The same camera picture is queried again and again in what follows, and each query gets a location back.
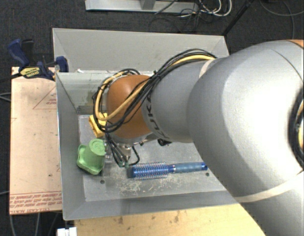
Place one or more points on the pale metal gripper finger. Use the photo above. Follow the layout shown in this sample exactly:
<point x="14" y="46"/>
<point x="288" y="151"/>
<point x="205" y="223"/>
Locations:
<point x="106" y="147"/>
<point x="108" y="157"/>

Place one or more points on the green plastic cup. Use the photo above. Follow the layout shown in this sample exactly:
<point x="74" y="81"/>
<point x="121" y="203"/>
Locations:
<point x="91" y="157"/>

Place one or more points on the blue hairbrush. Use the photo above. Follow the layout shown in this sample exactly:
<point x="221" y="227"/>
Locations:
<point x="152" y="170"/>

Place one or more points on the brown cardboard board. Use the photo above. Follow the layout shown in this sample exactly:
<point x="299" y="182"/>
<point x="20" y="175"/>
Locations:
<point x="34" y="136"/>

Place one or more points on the grey metal bin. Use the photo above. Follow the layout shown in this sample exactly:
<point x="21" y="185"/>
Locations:
<point x="132" y="50"/>

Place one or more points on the black cylinder on white bracket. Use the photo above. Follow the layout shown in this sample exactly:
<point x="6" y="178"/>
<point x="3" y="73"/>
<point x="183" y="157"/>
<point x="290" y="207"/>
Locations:
<point x="164" y="142"/>

